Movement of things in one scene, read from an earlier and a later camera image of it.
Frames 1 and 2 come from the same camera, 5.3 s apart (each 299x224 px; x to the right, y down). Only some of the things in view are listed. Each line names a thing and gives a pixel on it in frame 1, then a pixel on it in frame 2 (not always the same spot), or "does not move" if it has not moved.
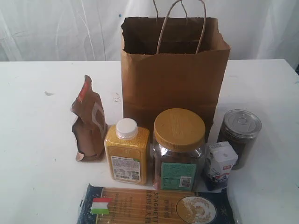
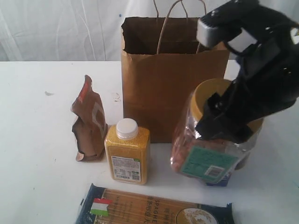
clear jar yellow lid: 178,146 -> 213,160
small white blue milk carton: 221,157 -> 222,183
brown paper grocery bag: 172,63 does not move
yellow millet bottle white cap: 126,147 does not move
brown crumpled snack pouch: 89,129 does not move
